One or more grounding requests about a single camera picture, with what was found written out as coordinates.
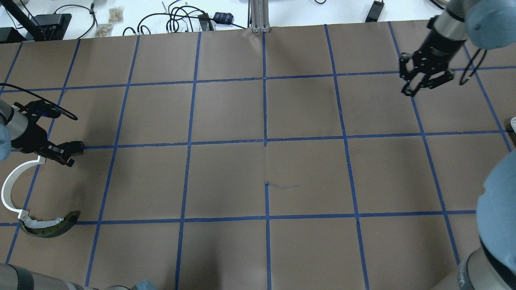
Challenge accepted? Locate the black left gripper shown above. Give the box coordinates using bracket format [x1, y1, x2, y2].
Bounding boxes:
[11, 100, 85, 167]

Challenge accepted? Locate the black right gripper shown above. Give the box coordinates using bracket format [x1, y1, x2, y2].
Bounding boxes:
[399, 31, 462, 97]

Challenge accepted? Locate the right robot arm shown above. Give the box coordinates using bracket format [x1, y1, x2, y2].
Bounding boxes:
[399, 0, 515, 290]

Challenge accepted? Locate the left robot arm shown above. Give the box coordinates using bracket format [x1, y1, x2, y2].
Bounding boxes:
[0, 99, 85, 167]

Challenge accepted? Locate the dark green curved part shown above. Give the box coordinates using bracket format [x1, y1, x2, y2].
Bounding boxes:
[19, 211, 81, 238]

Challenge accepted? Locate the black power adapter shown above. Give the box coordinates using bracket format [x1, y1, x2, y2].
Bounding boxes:
[365, 0, 385, 23]

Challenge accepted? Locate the white semicircular bracket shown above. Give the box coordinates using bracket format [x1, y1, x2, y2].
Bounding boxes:
[1, 156, 46, 221]

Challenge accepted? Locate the aluminium frame post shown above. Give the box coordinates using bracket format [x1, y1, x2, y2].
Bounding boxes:
[248, 0, 270, 33]

